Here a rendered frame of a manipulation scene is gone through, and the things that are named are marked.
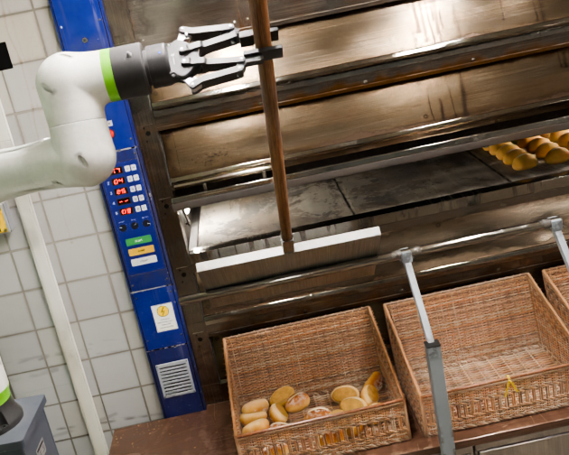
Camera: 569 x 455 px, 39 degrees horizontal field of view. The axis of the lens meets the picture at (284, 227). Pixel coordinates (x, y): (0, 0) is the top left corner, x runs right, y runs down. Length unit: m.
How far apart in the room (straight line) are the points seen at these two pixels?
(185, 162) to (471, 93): 1.00
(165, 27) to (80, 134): 1.32
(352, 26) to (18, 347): 1.63
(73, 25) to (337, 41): 0.85
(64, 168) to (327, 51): 1.44
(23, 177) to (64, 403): 1.71
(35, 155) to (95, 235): 1.37
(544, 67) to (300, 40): 0.84
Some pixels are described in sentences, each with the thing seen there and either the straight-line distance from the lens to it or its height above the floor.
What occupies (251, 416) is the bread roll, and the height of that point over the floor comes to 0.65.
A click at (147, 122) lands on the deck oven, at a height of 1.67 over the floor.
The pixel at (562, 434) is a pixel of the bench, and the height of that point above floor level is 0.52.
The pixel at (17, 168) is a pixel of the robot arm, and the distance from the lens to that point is 1.53.
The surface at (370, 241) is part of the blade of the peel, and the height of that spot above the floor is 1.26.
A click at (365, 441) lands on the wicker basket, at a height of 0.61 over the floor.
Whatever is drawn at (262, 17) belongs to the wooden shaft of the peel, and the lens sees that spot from 1.36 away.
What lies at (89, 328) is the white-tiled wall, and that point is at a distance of 2.97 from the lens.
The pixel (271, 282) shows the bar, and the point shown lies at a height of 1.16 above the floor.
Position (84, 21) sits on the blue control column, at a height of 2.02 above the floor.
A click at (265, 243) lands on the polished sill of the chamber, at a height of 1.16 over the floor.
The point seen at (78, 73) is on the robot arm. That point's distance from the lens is 1.42.
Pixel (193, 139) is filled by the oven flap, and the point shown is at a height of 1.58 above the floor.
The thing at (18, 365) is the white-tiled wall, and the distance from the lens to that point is 3.09.
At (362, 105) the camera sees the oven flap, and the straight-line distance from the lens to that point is 2.76.
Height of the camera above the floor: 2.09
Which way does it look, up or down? 18 degrees down
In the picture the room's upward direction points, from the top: 12 degrees counter-clockwise
